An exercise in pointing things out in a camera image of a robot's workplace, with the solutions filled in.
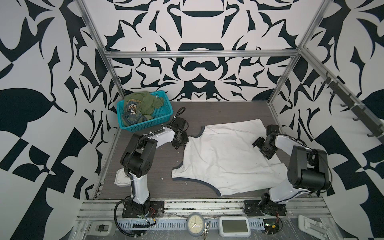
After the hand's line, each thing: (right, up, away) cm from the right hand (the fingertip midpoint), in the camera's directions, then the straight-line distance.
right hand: (259, 147), depth 94 cm
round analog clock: (-40, -29, -27) cm, 56 cm away
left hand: (-45, +5, +2) cm, 45 cm away
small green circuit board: (-5, -32, -23) cm, 40 cm away
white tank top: (-21, -6, 0) cm, 22 cm away
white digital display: (-24, -29, -28) cm, 47 cm away
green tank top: (-80, +26, +13) cm, 85 cm away
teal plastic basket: (-63, +23, +20) cm, 70 cm away
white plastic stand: (+14, -32, -25) cm, 43 cm away
